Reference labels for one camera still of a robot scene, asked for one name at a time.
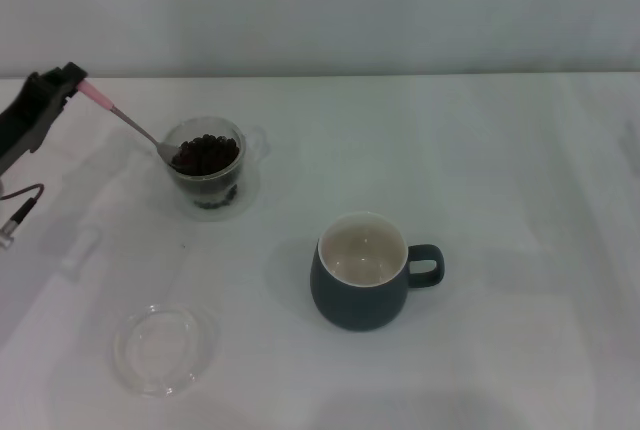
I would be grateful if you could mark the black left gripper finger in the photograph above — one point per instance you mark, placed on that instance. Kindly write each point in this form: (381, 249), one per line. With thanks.
(40, 92)

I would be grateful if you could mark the pile of dark coffee beans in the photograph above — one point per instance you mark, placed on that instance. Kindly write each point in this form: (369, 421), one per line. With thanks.
(210, 155)

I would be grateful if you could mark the dark teal ceramic mug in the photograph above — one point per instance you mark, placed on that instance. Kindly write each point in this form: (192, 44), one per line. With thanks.
(350, 305)

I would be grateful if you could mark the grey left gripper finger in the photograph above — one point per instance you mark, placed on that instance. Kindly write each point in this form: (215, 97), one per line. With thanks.
(47, 117)

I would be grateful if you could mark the small clear glass dish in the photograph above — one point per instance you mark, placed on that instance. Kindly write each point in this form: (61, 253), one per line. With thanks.
(150, 375)

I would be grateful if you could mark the clear glass saucer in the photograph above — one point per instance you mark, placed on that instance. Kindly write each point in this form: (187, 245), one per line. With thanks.
(247, 200)

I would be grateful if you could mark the clear double-walled glass cup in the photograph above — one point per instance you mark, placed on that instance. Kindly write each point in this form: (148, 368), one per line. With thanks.
(250, 142)

